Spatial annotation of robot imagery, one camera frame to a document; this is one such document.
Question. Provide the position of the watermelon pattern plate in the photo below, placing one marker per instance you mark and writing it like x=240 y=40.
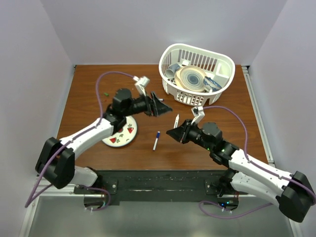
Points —
x=124 y=136

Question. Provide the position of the white pen blue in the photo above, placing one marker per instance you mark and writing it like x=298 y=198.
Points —
x=155 y=144

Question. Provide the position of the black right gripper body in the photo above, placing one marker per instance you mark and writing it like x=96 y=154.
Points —
x=192 y=134

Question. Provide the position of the blue white bowl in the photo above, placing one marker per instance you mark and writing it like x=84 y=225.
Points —
x=210 y=85

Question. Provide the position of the beige ceramic plate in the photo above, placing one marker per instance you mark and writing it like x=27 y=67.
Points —
x=190 y=78

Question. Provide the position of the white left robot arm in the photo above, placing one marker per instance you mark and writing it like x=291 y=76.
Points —
x=57 y=160

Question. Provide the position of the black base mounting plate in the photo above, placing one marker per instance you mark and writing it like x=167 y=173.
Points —
x=167 y=185

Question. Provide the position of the blue white mug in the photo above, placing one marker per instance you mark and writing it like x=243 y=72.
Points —
x=170 y=72

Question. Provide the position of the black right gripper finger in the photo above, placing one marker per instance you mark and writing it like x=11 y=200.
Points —
x=176 y=134
x=183 y=126

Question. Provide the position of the white plastic dish basket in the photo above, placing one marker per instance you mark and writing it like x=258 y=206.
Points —
x=218 y=67

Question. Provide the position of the aluminium frame rail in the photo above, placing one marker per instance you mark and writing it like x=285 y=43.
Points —
x=266 y=145

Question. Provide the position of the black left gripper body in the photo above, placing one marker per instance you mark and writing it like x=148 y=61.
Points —
x=141 y=105

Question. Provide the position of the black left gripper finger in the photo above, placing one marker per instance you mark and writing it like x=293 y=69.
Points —
x=162 y=108
x=154 y=100

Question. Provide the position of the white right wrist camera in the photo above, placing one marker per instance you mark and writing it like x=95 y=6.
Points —
x=198 y=114

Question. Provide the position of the white pen green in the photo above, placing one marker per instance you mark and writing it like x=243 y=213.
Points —
x=176 y=121

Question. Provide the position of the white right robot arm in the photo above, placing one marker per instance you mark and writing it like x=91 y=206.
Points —
x=290 y=192

